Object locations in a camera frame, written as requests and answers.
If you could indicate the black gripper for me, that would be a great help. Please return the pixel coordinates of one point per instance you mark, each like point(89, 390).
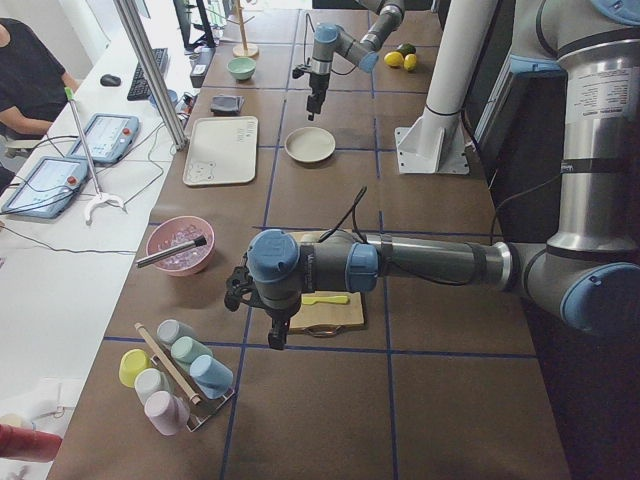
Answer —
point(317, 85)
point(280, 315)

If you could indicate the beige round plate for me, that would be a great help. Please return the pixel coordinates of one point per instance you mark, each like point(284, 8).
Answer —
point(310, 144)

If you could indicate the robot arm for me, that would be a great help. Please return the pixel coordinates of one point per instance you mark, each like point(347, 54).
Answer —
point(332, 39)
point(579, 274)

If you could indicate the white bear tray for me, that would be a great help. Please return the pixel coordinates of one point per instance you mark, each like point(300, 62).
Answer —
point(222, 151)

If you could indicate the wooden cutting board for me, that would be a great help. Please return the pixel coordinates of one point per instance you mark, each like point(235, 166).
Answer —
point(326, 320)

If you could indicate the yellow plastic knife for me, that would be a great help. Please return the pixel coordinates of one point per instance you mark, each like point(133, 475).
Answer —
point(336, 299)

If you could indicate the blue cup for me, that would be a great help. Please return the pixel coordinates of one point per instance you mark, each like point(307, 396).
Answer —
point(213, 377)

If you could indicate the green bowl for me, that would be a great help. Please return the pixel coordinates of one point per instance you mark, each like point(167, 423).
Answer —
point(241, 68)

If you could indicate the grey folded cloth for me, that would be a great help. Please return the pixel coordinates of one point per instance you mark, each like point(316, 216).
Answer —
point(226, 105)

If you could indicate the green cup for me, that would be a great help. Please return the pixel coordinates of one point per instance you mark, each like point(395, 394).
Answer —
point(185, 350)

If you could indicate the wooden mug tree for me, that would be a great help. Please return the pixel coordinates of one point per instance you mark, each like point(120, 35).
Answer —
point(244, 48)

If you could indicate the yellow lemon near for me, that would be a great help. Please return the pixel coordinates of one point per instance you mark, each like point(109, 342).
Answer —
point(394, 59)

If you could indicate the yellow lemon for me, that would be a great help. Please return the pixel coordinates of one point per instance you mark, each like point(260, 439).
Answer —
point(410, 62)
point(394, 59)

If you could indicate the grey-blue cup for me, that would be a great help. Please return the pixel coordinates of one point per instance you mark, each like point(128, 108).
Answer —
point(170, 330)

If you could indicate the yellow lemon far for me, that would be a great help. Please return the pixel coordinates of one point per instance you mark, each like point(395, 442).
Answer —
point(410, 62)

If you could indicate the dark green avocado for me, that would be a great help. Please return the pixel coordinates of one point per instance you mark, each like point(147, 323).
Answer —
point(406, 49)

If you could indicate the white cup rack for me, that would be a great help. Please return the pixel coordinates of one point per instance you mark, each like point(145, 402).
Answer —
point(201, 408)

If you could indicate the black monitor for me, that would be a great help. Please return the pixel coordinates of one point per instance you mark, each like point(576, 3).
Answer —
point(195, 28)

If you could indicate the pink cup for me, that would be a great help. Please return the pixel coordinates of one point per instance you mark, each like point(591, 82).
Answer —
point(167, 412)

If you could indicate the white-grey cup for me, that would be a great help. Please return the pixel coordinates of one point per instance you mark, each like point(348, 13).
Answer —
point(150, 381)

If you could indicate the yellow cup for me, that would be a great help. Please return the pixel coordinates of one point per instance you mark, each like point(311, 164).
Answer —
point(132, 363)

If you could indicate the pink bowl with ice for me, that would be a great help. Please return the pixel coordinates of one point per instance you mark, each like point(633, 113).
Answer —
point(190, 238)

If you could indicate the far teach pendant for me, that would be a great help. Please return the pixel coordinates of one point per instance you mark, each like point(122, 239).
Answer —
point(109, 136)

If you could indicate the teach pendant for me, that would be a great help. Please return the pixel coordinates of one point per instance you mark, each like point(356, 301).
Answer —
point(49, 189)
point(109, 136)

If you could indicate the black computer mouse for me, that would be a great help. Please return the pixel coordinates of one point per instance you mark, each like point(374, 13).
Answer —
point(109, 80)

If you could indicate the white reacher grabber tool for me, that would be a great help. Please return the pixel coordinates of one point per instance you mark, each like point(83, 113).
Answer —
point(100, 197)

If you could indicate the red bottle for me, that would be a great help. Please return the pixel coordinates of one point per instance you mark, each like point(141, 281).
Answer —
point(28, 445)

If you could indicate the near teach pendant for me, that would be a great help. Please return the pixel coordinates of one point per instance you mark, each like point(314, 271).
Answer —
point(49, 189)

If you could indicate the seated person black shirt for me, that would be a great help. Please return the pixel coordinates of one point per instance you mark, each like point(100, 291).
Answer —
point(33, 82)

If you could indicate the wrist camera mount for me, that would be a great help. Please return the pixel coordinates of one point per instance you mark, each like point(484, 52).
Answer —
point(301, 70)
point(241, 289)

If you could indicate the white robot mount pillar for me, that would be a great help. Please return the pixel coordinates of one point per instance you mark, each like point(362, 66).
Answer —
point(434, 144)

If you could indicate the aluminium frame post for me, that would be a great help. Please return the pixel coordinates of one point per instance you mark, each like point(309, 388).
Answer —
point(136, 33)

